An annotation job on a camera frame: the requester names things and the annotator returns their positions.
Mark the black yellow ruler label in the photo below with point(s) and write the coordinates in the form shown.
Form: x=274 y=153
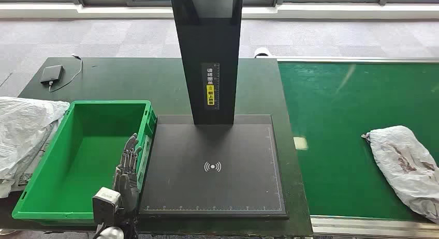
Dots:
x=210 y=95

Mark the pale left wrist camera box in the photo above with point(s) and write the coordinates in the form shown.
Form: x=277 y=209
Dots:
x=106 y=205

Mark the black power bank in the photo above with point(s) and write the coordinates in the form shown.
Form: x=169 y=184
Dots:
x=51 y=74

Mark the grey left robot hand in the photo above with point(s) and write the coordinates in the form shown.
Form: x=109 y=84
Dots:
x=128 y=182

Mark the dark green table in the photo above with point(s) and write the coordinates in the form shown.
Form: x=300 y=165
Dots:
x=137 y=79

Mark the aluminium conveyor frame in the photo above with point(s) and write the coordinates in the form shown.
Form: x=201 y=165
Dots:
x=360 y=227

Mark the green plastic crate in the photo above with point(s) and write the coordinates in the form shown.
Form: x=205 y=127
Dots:
x=85 y=151

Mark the white window sill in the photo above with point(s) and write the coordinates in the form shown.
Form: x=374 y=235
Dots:
x=308 y=11

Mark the white round conveyor end cap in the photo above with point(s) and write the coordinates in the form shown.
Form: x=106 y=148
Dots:
x=262 y=52

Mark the black inbound scanner machine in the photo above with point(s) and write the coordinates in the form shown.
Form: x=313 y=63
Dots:
x=212 y=189

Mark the white woven sack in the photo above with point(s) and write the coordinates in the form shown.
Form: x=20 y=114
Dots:
x=24 y=122

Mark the white bag with QR label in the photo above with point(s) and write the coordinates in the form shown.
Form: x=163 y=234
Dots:
x=24 y=180

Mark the grey mailer bag brown print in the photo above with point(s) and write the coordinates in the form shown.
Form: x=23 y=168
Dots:
x=401 y=162

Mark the green conveyor belt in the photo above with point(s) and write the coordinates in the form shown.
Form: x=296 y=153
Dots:
x=343 y=110

